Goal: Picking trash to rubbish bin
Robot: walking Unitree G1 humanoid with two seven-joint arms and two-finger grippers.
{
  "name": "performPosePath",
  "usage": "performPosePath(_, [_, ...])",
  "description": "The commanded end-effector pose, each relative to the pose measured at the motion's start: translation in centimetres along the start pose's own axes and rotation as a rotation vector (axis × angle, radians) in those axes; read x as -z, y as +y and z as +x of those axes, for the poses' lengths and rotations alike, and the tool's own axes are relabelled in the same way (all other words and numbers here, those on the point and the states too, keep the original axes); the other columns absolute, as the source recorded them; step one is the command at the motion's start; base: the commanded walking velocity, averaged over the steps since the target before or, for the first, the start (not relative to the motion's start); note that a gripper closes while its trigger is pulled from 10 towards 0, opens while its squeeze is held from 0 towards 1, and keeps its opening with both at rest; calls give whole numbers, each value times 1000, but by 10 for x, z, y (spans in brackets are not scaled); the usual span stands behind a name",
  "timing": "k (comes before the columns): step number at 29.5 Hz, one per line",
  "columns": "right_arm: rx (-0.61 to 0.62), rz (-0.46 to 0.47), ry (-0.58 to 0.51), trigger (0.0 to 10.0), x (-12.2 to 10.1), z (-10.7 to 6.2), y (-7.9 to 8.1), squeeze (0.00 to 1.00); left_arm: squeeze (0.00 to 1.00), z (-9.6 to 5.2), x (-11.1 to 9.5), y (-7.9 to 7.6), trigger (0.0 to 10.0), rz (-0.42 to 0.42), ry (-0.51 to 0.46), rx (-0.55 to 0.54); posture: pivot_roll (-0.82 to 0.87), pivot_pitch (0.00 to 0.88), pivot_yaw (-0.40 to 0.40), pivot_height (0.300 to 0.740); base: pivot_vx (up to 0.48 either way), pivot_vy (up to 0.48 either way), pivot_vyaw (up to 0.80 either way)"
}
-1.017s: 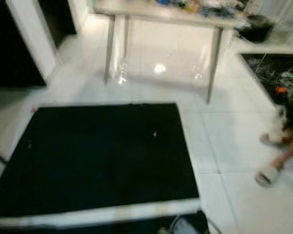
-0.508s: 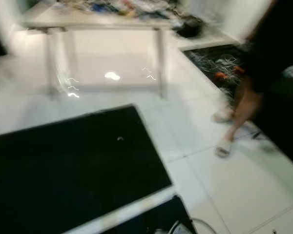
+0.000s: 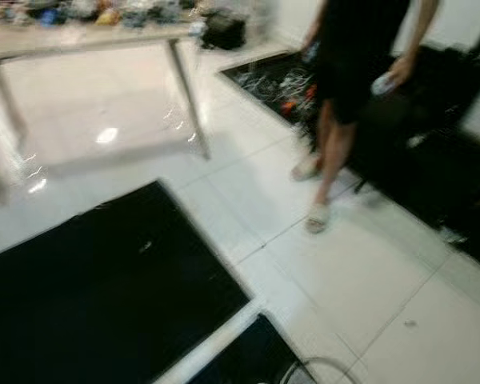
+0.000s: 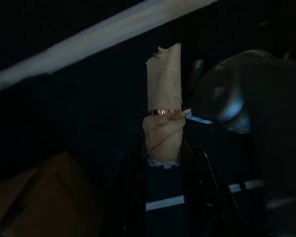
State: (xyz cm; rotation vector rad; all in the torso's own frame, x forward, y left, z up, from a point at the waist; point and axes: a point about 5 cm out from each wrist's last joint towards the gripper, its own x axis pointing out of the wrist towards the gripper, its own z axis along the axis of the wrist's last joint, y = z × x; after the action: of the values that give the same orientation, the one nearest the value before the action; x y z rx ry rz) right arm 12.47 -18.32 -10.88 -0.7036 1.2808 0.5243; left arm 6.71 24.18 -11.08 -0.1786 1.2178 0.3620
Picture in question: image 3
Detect person left hand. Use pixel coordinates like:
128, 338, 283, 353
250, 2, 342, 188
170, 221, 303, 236
388, 54, 418, 87

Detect person right hand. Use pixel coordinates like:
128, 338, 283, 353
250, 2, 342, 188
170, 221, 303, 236
300, 39, 322, 64

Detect person in black clothes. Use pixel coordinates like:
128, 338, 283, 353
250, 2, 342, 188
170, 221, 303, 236
291, 0, 441, 235

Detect black bag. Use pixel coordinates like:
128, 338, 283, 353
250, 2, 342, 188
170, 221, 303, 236
201, 11, 248, 51

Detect beige slipper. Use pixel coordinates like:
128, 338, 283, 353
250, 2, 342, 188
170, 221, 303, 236
305, 202, 331, 235
290, 154, 323, 182

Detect blue item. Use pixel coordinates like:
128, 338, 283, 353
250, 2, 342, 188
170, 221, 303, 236
36, 9, 58, 26

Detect beige table with metal legs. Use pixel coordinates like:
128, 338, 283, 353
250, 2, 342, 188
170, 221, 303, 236
0, 21, 211, 201

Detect yellow item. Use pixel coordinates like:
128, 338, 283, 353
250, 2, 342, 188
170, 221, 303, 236
95, 7, 122, 26

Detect small black floor mat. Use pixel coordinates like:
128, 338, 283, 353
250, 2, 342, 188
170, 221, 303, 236
186, 313, 318, 384

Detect large black floor mat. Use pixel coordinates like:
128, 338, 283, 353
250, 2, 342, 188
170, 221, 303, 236
0, 180, 251, 384

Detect tangled cable pile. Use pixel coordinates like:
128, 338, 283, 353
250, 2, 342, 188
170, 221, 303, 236
238, 62, 318, 114

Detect grey cable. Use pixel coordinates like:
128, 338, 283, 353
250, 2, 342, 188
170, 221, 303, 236
278, 356, 358, 384

